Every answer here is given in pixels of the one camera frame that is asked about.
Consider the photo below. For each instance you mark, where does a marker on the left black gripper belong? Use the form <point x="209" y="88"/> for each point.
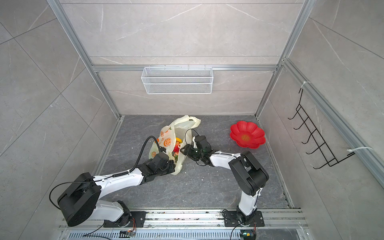
<point x="172" y="163"/>

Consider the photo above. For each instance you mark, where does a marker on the red fake apple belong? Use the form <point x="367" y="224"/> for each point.
<point x="176" y="149"/>

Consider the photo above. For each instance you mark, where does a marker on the red flower-shaped plastic bowl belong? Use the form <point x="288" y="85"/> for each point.
<point x="247" y="135"/>

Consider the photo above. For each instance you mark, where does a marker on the white zip tie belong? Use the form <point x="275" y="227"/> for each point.
<point x="359" y="148"/>

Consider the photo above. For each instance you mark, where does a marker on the white wire mesh basket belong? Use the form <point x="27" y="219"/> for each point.
<point x="178" y="80"/>

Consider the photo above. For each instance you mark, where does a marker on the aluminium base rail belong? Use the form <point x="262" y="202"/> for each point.
<point x="269" y="224"/>

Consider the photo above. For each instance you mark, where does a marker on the cream plastic bag orange print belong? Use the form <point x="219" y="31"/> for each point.
<point x="179" y="128"/>

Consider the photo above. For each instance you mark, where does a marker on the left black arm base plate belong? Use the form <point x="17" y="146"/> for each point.
<point x="136" y="219"/>

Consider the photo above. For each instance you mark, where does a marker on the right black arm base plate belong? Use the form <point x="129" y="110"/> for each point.
<point x="234" y="218"/>

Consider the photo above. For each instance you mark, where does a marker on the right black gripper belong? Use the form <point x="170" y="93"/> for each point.
<point x="189" y="148"/>

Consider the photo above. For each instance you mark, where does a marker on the black wire hook rack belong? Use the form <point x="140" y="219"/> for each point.
<point x="315" y="136"/>

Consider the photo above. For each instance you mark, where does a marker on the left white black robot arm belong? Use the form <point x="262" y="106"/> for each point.
<point x="81" y="201"/>

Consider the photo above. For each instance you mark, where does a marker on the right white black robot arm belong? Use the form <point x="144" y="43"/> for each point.
<point x="248" y="172"/>

